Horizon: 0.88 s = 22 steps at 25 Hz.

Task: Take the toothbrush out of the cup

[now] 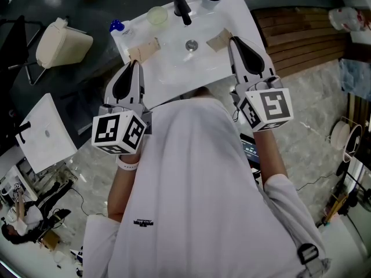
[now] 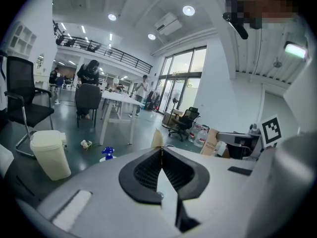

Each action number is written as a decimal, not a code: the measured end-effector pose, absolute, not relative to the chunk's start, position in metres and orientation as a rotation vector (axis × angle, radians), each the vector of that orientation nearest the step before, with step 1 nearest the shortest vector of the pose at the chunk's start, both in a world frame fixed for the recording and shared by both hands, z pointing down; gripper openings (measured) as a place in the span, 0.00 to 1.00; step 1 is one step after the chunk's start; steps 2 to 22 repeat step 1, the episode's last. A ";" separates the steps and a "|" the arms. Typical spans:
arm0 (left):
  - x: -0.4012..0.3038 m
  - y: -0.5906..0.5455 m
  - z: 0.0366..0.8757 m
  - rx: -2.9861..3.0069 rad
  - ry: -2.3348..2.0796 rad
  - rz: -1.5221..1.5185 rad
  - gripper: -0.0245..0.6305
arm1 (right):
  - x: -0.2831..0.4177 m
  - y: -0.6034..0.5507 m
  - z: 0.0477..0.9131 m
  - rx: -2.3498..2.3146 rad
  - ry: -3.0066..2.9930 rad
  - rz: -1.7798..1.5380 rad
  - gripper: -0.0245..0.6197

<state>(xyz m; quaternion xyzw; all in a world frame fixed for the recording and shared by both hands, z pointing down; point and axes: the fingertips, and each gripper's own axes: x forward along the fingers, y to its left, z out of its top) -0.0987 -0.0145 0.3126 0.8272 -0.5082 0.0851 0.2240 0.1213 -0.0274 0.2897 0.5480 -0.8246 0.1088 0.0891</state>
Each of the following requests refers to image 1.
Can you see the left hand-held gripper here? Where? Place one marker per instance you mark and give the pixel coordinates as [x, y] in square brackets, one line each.
[116, 132]

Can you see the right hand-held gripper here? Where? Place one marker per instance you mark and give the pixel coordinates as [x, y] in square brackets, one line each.
[272, 106]

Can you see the brown paper piece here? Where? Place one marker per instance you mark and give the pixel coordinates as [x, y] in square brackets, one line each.
[143, 50]
[218, 40]

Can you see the person's right forearm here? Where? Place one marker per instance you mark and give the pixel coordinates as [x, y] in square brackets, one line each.
[269, 158]

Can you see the person's left forearm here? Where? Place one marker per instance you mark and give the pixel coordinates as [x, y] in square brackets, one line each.
[119, 193]

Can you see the large white washbasin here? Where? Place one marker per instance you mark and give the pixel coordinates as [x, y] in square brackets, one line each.
[203, 71]

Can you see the brown wooden platform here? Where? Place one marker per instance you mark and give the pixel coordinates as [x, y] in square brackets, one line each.
[298, 39]

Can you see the metal sink drain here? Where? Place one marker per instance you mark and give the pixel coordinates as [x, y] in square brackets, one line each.
[192, 45]

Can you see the clear bottle with blue cap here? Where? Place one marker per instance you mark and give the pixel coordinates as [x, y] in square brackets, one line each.
[117, 26]

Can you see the white wristband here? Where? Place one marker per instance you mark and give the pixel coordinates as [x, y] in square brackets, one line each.
[127, 165]

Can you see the beige plastic bin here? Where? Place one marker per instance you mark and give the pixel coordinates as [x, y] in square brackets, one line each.
[63, 45]

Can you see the black timer tablet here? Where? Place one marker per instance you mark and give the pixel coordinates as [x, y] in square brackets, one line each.
[249, 149]

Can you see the clear plastic wrapped bundle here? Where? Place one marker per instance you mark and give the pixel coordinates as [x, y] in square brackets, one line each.
[356, 75]

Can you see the clear water jug red label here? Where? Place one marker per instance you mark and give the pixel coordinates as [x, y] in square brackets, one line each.
[346, 19]

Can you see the small black faucet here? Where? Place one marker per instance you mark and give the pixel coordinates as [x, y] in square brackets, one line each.
[24, 126]

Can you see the person's white shirt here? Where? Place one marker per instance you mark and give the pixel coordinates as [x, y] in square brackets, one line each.
[197, 184]

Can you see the black office chair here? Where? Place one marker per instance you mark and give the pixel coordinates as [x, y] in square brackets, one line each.
[14, 48]

